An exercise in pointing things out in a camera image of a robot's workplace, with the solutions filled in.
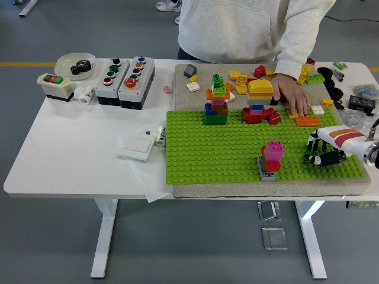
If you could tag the black electronic device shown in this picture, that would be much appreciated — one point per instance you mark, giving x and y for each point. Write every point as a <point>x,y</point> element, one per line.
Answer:
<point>361,102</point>

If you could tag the large red brick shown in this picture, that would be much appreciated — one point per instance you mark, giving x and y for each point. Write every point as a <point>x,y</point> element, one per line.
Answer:
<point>274,116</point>

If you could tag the white red-green switch box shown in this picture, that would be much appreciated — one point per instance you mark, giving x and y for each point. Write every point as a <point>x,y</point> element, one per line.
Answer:
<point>56,88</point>

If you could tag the narrow red brick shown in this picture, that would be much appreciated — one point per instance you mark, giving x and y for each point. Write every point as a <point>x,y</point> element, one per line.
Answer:
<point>260,72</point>

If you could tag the brown brick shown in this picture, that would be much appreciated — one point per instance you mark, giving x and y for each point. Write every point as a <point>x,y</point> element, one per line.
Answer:
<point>311,61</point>

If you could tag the small yellow brick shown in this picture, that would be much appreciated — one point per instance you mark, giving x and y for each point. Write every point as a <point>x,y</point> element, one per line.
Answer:
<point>193,78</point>

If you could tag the three-button control box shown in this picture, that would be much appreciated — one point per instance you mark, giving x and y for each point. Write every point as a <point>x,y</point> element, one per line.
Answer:
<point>103,91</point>

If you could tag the white paper sheet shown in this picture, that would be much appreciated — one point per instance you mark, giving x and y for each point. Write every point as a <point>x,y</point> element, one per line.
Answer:
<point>148,180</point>

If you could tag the grey sloped brick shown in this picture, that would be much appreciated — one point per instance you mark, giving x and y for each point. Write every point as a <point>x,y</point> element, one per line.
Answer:
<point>189,70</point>

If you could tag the person's left hand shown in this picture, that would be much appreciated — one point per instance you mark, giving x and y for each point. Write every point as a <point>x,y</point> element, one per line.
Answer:
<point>291,91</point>

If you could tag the yellow square brick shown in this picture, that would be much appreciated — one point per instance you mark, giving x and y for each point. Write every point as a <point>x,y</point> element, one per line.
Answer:
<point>292,116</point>
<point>241,89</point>
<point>234,74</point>
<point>241,80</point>
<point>306,69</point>
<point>327,102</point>
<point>270,73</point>
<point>301,80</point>

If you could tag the small orange brick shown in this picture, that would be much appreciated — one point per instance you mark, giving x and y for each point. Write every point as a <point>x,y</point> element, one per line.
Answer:
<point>230,86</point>

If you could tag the white table foot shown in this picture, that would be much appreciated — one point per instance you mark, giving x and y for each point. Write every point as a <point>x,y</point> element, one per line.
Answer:
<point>28,7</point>

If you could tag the white bowl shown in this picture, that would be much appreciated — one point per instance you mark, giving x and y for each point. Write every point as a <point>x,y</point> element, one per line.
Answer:
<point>63,66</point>

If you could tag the white pipe tee fitting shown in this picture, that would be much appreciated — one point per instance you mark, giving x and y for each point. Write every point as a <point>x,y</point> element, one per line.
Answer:
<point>84,94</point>

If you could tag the small red brick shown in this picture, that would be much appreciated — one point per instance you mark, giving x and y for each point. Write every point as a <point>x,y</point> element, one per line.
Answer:
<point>250,80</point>

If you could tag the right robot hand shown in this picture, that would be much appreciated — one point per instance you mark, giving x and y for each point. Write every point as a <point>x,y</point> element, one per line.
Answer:
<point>343,137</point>

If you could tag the black gear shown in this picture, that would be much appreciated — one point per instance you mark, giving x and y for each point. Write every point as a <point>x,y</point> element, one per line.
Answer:
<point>80,67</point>

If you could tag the green studded baseplate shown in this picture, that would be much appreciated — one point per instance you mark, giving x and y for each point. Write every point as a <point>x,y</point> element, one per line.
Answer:
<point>207,154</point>

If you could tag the small black clip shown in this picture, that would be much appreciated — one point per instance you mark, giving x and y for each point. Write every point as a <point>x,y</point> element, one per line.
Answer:
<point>339,104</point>

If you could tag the desk control panel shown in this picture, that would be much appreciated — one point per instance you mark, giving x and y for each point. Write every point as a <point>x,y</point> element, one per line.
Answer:
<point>361,204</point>

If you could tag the metal hand tool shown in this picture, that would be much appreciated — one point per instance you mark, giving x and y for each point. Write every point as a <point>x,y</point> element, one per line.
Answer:
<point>338,75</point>

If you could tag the red-based yellow-domed brick tower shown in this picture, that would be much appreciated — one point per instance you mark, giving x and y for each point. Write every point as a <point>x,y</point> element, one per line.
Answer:
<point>259,88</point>

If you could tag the pink square brick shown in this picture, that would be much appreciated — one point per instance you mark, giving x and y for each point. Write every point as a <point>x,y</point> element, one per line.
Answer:
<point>275,148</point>
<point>272,159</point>

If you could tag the green-based multicolour brick tower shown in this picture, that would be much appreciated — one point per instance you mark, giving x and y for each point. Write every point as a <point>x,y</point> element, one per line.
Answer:
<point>215,119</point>

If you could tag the person's left forearm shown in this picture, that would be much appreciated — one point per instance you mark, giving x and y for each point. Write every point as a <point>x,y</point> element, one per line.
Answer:
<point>299,38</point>

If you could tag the metal floor socket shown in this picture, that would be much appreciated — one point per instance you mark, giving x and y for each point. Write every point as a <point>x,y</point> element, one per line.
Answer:
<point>274,238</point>
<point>269,210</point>

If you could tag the white table leg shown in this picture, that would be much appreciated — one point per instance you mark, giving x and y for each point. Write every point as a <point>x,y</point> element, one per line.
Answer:
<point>313,251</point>
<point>103,251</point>

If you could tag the grey square brick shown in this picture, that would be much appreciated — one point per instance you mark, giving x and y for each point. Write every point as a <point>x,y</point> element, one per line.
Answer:
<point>268,176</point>

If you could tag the grey-brown mat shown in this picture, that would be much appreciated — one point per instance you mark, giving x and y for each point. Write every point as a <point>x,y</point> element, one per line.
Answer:
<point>207,190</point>

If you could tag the small pink brick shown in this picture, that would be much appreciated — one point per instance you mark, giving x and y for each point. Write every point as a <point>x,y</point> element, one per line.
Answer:
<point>167,89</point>

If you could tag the white wall switch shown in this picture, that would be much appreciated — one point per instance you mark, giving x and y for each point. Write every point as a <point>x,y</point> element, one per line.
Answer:
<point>134,146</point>

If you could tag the person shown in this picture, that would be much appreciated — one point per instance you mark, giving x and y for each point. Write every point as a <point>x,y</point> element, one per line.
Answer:
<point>237,26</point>
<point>167,5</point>

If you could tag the black square brick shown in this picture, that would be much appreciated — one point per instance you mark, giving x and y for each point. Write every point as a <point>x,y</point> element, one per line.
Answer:
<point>274,102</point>

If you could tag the white square brick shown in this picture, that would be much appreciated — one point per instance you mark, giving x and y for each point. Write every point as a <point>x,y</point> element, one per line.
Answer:
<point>193,86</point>
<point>317,110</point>
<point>231,96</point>

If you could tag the plastic bag of blue parts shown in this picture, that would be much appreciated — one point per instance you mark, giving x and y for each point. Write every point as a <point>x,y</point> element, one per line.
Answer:
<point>367,90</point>

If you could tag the small green keyed block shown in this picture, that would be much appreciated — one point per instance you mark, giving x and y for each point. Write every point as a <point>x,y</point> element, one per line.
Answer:
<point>337,64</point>

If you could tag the clear bag of screws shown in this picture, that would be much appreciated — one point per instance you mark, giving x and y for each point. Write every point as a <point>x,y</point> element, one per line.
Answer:
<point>349,116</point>

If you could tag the red square brick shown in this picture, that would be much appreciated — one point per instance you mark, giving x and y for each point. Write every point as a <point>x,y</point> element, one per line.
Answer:
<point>272,166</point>

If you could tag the white printed tube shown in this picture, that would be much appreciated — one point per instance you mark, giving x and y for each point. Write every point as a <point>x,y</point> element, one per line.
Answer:
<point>160,139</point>

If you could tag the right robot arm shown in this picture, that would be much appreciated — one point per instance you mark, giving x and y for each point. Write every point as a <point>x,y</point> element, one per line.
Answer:
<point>374,155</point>

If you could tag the emergency-stop button control box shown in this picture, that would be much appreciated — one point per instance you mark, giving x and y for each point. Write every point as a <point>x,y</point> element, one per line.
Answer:
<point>131,94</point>

